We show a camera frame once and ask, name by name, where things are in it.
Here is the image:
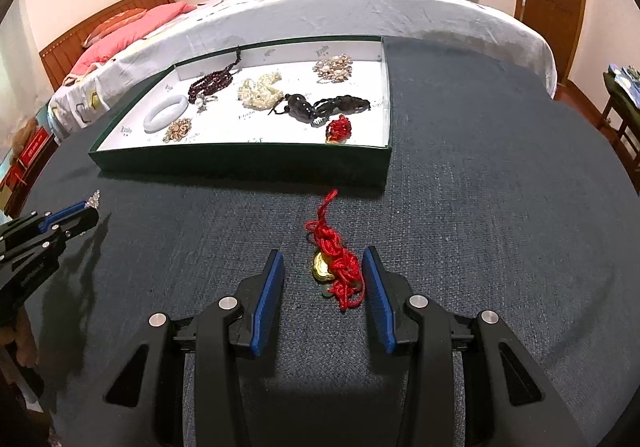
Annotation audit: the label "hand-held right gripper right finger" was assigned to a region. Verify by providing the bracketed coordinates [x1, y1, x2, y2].
[361, 247, 608, 447]

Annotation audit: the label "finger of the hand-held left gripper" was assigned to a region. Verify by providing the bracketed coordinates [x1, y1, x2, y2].
[0, 201, 91, 241]
[47, 210, 100, 250]

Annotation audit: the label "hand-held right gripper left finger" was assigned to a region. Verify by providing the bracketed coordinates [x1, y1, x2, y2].
[52, 249, 286, 447]

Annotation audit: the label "long red knot gold charm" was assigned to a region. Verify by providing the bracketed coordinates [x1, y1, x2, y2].
[304, 189, 366, 313]

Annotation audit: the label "white jade bangle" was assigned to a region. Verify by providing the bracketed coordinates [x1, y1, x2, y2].
[143, 94, 190, 132]

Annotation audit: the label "gold cluster bracelet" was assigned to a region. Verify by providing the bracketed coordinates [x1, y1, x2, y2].
[162, 117, 193, 144]

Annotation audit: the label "dark green jewelry box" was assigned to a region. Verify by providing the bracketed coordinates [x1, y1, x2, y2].
[87, 35, 393, 188]

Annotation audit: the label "small red knot gold charm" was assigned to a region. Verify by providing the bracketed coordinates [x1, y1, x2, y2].
[324, 114, 355, 145]

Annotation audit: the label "black bead bracelet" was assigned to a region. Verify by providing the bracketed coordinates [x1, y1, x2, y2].
[267, 92, 372, 128]

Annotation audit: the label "white pearl necklace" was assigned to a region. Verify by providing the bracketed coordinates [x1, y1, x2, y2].
[236, 71, 283, 110]

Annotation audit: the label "person's left hand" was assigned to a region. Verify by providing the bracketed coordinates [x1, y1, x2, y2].
[0, 309, 40, 369]

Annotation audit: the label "red gift box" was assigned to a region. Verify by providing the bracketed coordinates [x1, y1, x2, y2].
[0, 129, 56, 198]

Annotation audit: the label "brown teddy bear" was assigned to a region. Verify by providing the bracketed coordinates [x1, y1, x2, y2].
[10, 119, 41, 158]

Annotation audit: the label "dark teal tablecloth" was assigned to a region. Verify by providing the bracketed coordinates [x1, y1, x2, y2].
[15, 37, 640, 447]

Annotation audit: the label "wooden headboard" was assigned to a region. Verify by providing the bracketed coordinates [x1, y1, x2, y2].
[39, 0, 176, 92]

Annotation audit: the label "pink pillow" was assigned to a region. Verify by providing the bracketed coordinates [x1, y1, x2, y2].
[64, 2, 196, 82]

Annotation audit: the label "orange patterned pillow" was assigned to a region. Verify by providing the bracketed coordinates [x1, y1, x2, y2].
[82, 8, 148, 48]

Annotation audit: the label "pearl cluster brooch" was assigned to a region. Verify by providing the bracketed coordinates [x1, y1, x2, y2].
[312, 53, 354, 84]

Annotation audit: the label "bed with patterned sheet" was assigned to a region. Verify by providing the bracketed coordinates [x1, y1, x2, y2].
[47, 0, 558, 148]

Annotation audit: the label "wooden chair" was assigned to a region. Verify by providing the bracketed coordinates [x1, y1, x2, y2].
[597, 64, 640, 162]

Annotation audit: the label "green cloth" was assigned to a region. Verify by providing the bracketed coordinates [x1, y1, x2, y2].
[602, 72, 640, 128]

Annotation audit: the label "blue patterned items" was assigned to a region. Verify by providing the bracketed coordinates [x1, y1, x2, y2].
[609, 64, 640, 92]

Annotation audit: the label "brown wooden door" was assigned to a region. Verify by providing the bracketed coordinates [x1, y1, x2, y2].
[514, 0, 588, 85]

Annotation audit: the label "dark red bead necklace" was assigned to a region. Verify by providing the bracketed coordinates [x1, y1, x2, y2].
[186, 46, 243, 105]

